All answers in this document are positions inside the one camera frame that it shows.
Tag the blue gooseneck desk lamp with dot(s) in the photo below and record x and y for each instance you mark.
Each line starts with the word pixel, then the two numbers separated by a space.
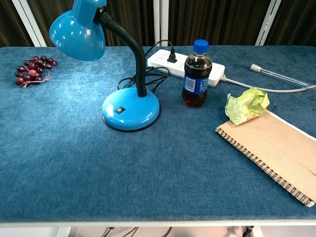
pixel 130 111

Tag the cola bottle with blue cap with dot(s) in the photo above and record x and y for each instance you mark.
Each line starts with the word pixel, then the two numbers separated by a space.
pixel 196 74

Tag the blue velvet tablecloth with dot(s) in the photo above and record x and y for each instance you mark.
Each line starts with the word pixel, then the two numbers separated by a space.
pixel 98 160

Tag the white power strip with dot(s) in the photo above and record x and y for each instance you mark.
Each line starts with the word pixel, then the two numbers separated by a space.
pixel 217 71

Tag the crumpled yellow-green paper wrapper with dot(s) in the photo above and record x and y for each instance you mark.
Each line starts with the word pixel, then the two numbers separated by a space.
pixel 247 106

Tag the dark brown curtain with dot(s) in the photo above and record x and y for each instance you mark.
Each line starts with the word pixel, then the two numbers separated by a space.
pixel 222 22

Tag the brown spiral-bound notebook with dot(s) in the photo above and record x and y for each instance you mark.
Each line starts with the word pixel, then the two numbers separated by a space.
pixel 271 150

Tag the clear glass test tube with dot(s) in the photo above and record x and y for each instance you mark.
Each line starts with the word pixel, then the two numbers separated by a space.
pixel 279 75

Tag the bunch of dark red grapes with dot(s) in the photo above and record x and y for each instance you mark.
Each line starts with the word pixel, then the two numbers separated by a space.
pixel 34 69

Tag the white metal frame post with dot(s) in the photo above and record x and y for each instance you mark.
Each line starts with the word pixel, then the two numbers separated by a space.
pixel 28 22
pixel 160 22
pixel 267 22

